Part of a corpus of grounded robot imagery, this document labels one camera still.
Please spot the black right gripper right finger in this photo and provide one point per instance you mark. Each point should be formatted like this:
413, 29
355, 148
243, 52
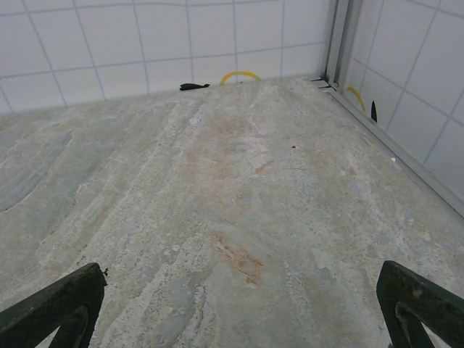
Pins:
417, 293

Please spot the black flat scrap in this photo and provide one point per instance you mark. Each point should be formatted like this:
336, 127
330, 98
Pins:
193, 86

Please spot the aluminium corner frame post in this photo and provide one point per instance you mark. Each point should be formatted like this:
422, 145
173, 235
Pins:
362, 90

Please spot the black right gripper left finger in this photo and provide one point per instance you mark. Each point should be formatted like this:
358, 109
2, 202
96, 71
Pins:
72, 297

